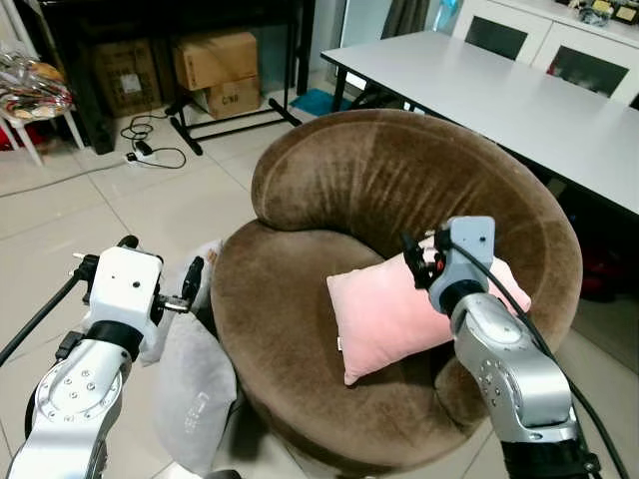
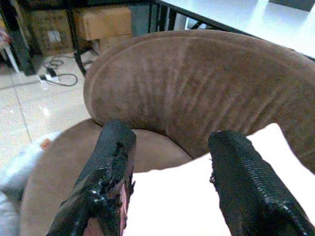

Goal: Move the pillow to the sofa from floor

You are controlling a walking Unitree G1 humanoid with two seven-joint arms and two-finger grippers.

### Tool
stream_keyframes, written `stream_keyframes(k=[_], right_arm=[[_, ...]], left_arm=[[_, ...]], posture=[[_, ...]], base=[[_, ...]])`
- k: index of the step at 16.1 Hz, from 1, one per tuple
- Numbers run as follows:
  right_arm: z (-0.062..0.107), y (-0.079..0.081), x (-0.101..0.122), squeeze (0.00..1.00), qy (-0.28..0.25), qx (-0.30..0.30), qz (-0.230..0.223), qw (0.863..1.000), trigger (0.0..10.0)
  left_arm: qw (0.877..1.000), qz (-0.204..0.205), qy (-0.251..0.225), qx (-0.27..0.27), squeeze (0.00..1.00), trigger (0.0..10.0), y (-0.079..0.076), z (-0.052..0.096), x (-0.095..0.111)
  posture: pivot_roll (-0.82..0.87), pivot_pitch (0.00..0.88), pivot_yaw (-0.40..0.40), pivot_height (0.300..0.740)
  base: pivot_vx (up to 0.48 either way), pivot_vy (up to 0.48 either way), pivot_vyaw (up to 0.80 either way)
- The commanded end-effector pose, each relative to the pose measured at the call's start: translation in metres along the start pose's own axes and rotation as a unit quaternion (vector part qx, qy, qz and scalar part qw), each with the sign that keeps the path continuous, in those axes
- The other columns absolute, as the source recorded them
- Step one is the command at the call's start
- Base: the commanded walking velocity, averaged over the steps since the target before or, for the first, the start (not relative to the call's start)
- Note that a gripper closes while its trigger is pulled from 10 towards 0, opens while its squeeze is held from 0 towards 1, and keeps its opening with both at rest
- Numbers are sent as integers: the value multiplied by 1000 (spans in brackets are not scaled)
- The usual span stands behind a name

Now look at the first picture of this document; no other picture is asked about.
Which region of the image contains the pink square pillow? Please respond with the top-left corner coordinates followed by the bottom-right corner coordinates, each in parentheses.
top-left (326, 235), bottom-right (533, 387)

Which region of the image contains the pale grey pillow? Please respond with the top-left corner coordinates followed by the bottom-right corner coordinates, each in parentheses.
top-left (140, 239), bottom-right (223, 365)

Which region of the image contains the brown round velvet sofa chair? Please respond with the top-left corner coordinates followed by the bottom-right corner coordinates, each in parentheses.
top-left (212, 108), bottom-right (584, 473)

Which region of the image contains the red object under table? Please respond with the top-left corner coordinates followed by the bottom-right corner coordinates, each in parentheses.
top-left (582, 238), bottom-right (627, 302)

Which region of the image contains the white stool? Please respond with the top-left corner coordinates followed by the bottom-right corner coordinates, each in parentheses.
top-left (0, 45), bottom-right (87, 168)

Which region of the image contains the dark brown cardboard box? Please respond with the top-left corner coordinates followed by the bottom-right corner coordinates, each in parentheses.
top-left (90, 39), bottom-right (164, 117)

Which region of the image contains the white rectangular table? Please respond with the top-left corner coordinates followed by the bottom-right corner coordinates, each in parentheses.
top-left (319, 30), bottom-right (639, 216)

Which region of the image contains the blue mat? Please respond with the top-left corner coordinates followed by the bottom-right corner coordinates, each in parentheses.
top-left (289, 87), bottom-right (351, 117)

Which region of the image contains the small printed cardboard box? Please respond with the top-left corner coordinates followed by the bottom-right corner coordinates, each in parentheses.
top-left (203, 77), bottom-right (264, 120)

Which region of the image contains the shiny foil bag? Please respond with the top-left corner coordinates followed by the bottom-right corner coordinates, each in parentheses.
top-left (0, 50), bottom-right (74, 123)

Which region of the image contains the large tan cardboard box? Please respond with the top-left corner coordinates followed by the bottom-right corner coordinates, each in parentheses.
top-left (173, 29), bottom-right (263, 92)

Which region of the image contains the dark grey curtain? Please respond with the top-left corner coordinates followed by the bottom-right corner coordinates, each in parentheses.
top-left (382, 0), bottom-right (432, 39)

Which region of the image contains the white cabinet with dark panels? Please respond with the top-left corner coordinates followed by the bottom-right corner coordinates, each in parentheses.
top-left (449, 0), bottom-right (639, 107)

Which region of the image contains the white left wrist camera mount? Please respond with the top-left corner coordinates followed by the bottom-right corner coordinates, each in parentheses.
top-left (87, 245), bottom-right (165, 331)

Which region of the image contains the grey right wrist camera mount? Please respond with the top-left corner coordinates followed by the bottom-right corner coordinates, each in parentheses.
top-left (437, 216), bottom-right (498, 291)

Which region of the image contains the power strip with black cable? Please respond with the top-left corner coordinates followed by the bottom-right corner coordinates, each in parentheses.
top-left (119, 113), bottom-right (189, 170)

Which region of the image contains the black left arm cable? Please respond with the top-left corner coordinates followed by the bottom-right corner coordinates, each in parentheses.
top-left (0, 253), bottom-right (102, 367)

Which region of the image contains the black metal frame desk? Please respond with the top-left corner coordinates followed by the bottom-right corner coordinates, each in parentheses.
top-left (40, 0), bottom-right (317, 157)

